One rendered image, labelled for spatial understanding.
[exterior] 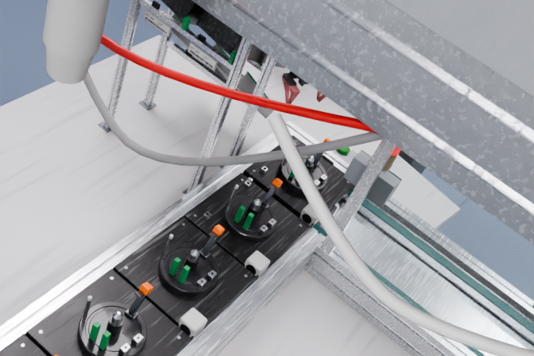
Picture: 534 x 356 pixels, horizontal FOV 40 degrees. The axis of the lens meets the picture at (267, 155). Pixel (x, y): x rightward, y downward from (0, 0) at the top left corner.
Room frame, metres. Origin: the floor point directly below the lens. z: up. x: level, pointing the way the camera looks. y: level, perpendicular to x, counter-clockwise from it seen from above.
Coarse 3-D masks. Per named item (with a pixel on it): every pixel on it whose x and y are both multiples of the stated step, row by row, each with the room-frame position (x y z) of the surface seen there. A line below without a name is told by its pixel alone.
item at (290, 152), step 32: (160, 64) 0.51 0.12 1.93; (96, 96) 0.52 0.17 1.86; (224, 96) 0.48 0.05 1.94; (256, 96) 0.48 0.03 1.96; (160, 160) 0.49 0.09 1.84; (192, 160) 0.48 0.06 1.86; (224, 160) 0.48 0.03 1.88; (256, 160) 0.47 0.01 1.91; (288, 160) 0.39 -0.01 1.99; (352, 256) 0.36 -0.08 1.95; (384, 288) 0.36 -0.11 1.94; (416, 320) 0.34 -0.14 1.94; (512, 352) 0.33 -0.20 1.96
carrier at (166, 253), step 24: (168, 240) 1.07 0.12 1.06; (192, 240) 1.18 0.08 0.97; (120, 264) 1.03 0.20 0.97; (144, 264) 1.06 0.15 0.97; (168, 264) 1.07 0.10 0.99; (192, 264) 1.07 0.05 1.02; (216, 264) 1.12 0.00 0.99; (240, 264) 1.17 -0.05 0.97; (168, 288) 1.02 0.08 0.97; (192, 288) 1.03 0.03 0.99; (216, 288) 1.07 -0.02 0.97; (240, 288) 1.10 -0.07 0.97; (168, 312) 0.96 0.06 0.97; (192, 312) 0.97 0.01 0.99; (216, 312) 1.01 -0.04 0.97; (192, 336) 0.93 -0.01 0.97
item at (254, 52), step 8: (208, 16) 1.54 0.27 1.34; (200, 24) 1.53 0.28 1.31; (208, 24) 1.52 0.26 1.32; (216, 24) 1.52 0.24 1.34; (224, 24) 1.52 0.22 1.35; (208, 32) 1.51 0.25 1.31; (216, 32) 1.51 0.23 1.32; (224, 32) 1.50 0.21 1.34; (232, 32) 1.50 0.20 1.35; (216, 40) 1.50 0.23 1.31; (224, 40) 1.49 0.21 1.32; (232, 40) 1.49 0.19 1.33; (240, 40) 1.49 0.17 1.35; (224, 48) 1.48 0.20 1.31; (232, 48) 1.48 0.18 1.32; (256, 48) 1.55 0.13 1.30; (248, 56) 1.53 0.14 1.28; (256, 56) 1.56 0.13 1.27; (264, 56) 1.59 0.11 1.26; (280, 64) 1.66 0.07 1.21
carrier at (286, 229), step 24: (216, 192) 1.36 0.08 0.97; (240, 192) 1.40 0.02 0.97; (264, 192) 1.43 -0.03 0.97; (192, 216) 1.25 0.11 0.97; (216, 216) 1.28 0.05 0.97; (240, 216) 1.27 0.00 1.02; (264, 216) 1.33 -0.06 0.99; (288, 216) 1.39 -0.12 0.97; (216, 240) 1.21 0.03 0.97; (240, 240) 1.24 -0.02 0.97; (264, 240) 1.27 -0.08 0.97; (288, 240) 1.31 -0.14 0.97; (264, 264) 1.18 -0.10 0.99
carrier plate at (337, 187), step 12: (300, 144) 1.69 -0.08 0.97; (252, 168) 1.50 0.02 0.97; (276, 168) 1.54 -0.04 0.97; (324, 168) 1.63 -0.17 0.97; (336, 168) 1.65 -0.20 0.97; (264, 180) 1.48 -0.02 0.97; (336, 180) 1.60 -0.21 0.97; (276, 192) 1.45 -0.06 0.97; (288, 192) 1.47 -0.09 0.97; (324, 192) 1.53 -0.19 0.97; (336, 192) 1.55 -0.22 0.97; (348, 192) 1.59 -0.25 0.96; (288, 204) 1.43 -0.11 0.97; (300, 204) 1.45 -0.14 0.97
